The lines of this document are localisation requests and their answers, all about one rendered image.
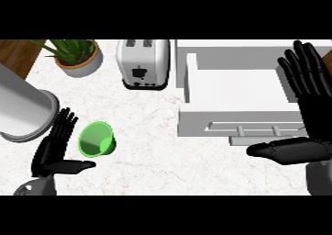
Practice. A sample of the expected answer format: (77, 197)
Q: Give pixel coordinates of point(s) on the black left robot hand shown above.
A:
(48, 151)

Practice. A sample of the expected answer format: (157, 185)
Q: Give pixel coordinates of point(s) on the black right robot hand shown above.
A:
(315, 116)

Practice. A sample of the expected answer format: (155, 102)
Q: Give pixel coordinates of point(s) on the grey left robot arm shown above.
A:
(37, 186)

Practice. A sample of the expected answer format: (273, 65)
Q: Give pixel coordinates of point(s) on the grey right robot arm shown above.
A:
(322, 179)

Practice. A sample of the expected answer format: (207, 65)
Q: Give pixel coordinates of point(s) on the green cup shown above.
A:
(98, 139)

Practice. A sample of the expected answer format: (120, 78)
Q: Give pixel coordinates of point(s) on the white open drawer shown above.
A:
(241, 104)

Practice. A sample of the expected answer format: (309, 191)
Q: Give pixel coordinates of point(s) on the white drawer cabinet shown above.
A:
(250, 53)

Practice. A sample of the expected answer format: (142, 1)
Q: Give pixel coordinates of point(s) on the large white cylinder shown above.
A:
(20, 107)

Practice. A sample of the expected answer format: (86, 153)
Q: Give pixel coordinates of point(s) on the potted green plant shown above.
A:
(77, 56)

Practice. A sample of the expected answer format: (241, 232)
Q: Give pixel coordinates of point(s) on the silver toaster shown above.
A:
(144, 62)

